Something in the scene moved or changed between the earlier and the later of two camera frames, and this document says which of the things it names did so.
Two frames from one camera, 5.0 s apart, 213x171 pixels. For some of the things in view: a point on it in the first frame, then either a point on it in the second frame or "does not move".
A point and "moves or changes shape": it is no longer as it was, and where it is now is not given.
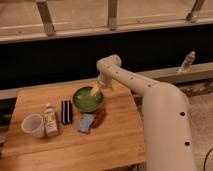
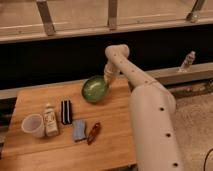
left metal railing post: [45, 13] does not move
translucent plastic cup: [33, 124] does not move
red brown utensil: [98, 117] -> [94, 131]
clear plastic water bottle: [188, 63] does not move
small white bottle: [50, 121] does not move
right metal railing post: [194, 15] does not move
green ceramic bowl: [85, 102] moves or changes shape
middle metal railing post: [112, 14] does not move
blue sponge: [86, 122] -> [79, 129]
